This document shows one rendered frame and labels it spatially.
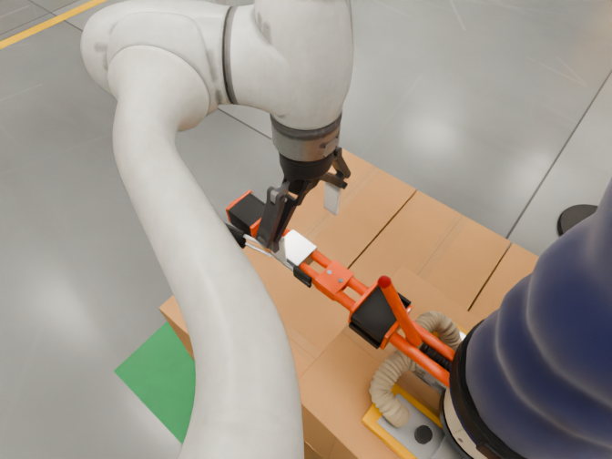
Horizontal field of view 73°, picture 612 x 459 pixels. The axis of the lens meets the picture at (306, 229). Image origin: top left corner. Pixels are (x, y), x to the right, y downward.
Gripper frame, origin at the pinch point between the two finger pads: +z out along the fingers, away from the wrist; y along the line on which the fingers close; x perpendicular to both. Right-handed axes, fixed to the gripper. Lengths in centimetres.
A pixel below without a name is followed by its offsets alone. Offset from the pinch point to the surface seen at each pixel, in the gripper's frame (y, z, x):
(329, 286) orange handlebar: -0.3, 12.6, -6.3
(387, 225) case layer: 58, 68, 11
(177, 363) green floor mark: -27, 122, 52
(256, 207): 3.3, 11.6, 17.6
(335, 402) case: -12.5, 27.9, -19.2
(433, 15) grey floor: 304, 122, 128
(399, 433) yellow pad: -9.5, 24.5, -31.6
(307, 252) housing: 2.5, 12.4, 1.9
